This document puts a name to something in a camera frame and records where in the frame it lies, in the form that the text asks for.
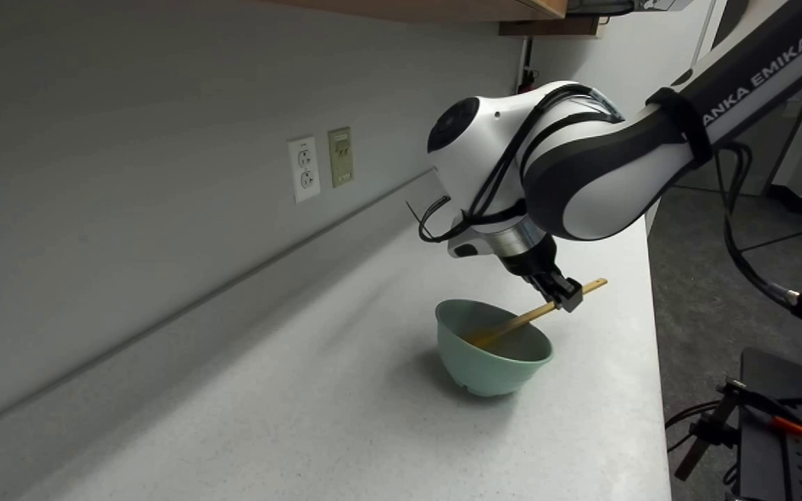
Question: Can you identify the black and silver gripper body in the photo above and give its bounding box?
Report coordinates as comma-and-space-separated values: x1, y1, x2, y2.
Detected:
450, 219, 571, 290

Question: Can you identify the yellow spatula wooden handle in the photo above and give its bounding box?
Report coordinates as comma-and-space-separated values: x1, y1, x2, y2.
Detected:
467, 278, 608, 349

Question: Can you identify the mint green bowl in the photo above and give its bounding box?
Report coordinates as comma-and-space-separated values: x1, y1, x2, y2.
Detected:
435, 298, 555, 399

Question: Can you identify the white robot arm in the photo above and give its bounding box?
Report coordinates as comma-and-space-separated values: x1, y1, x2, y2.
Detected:
420, 0, 802, 308

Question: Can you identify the black perforated board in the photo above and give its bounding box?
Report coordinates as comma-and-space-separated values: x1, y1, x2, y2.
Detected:
736, 349, 802, 501

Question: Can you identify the black tripod clamp orange handle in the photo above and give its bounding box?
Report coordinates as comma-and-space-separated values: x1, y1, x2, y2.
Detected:
665, 379, 802, 482

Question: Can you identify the beige wall switch plate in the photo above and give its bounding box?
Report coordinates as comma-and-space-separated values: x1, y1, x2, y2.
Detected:
328, 127, 354, 187

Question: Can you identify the white wall outlet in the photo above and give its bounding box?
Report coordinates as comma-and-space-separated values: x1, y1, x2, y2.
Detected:
286, 136, 319, 204

